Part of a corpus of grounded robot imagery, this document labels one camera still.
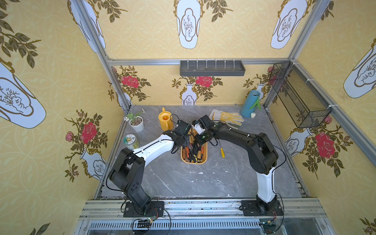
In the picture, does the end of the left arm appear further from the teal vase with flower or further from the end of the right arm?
the teal vase with flower

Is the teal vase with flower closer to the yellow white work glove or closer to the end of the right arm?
the yellow white work glove

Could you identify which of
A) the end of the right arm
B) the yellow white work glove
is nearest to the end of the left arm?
the end of the right arm

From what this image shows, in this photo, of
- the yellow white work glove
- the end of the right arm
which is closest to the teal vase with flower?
the yellow white work glove

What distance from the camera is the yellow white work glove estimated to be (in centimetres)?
112

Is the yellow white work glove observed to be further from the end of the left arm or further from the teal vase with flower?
the end of the left arm

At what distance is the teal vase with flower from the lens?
1014 millimetres

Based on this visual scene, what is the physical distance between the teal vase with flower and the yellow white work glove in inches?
1.8

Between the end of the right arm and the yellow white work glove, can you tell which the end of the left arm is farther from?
the yellow white work glove
